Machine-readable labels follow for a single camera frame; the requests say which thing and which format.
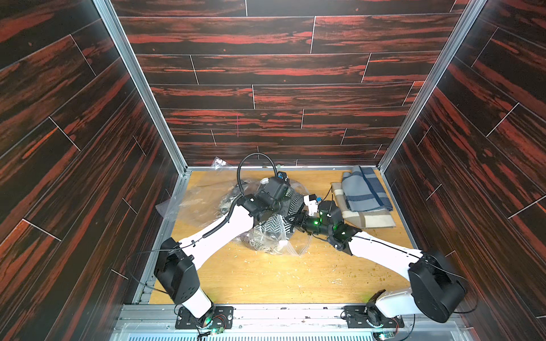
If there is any beige striped scarf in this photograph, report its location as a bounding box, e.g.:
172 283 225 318
331 183 396 229

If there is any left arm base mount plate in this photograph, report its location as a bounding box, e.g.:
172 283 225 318
175 305 234 332

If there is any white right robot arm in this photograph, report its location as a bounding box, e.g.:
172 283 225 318
287 200 467 328

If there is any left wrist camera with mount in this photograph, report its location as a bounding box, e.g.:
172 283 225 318
277 171 289 183

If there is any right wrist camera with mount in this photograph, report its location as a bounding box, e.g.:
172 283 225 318
303 194 322 217

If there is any aluminium corner frame post right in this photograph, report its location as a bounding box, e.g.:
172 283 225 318
377 0 488 173

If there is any black white herringbone scarf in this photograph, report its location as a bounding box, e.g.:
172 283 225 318
255 189 304 241

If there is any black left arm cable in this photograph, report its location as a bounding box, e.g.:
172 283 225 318
191 152 280 248

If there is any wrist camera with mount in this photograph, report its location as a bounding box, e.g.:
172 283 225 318
303 194 322 217
277 171 289 183

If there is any aluminium corner frame post left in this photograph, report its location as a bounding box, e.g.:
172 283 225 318
92 0 188 175

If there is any clear plastic vacuum bag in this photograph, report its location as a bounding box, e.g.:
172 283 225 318
156 159 311 261

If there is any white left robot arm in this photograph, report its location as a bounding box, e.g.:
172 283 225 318
154 172 301 325

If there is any aluminium corner frame post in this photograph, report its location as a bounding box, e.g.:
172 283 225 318
92 0 188 175
377 0 488 173

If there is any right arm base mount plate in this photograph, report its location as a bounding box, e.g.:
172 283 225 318
340 305 405 329

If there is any dark blue grey plaid scarf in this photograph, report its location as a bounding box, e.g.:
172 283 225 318
341 166 393 213

